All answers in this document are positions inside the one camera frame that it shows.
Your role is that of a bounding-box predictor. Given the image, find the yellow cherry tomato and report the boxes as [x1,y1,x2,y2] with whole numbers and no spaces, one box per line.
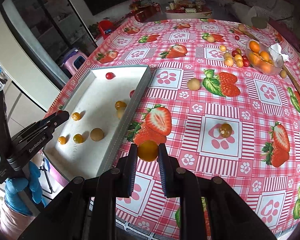
[71,112,82,121]

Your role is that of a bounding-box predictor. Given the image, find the orange cherry tomato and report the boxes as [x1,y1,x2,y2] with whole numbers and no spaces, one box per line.
[137,140,159,162]

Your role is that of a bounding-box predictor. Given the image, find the large tan longan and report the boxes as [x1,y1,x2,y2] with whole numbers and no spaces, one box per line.
[90,128,104,141]

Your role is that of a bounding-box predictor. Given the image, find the dark yellow-green cherry tomato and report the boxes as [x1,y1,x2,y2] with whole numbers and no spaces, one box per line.
[219,123,232,138]

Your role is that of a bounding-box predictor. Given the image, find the small tan longan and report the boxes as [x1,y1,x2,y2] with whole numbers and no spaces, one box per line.
[187,78,200,91]

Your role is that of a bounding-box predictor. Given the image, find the amber cherry tomato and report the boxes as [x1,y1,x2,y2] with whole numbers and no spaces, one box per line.
[115,101,127,111]

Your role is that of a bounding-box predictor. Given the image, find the blue gloved left hand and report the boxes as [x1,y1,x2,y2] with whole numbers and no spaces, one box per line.
[4,160,47,217]

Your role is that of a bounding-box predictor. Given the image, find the small orange tomato in tray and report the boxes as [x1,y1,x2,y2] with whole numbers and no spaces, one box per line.
[58,136,66,145]

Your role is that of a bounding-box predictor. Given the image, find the white grey-rimmed tray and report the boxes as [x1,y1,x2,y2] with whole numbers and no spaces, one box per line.
[43,65,152,181]

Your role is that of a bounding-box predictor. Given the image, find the pink plastic stool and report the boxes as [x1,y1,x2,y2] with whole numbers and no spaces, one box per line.
[61,48,88,76]

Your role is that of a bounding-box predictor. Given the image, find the red cherry tomato in tray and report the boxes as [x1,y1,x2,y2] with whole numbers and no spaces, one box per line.
[106,72,115,80]

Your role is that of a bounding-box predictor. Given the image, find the pink strawberry checkered tablecloth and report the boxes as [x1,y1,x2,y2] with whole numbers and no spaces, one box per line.
[49,18,300,234]

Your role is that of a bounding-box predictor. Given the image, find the red plastic chair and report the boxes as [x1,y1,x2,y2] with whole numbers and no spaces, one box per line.
[98,20,116,39]

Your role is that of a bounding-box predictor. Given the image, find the tan longan far strawberry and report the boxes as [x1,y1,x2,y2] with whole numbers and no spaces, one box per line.
[206,36,215,43]

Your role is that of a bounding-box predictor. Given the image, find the clear glass fruit bowl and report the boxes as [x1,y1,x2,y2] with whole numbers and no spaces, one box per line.
[245,39,284,75]

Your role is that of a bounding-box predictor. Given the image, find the tan longan beside bowl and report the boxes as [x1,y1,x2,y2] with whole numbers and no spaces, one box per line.
[280,70,287,79]

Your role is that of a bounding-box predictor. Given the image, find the tangerine on top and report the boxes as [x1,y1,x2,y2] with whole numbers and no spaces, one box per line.
[249,40,260,54]

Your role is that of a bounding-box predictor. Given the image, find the long wooden stick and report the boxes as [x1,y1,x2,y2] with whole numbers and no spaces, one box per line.
[282,64,300,94]

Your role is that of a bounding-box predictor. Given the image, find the crumpled white tissue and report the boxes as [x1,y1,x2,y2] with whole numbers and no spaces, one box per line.
[269,43,289,63]

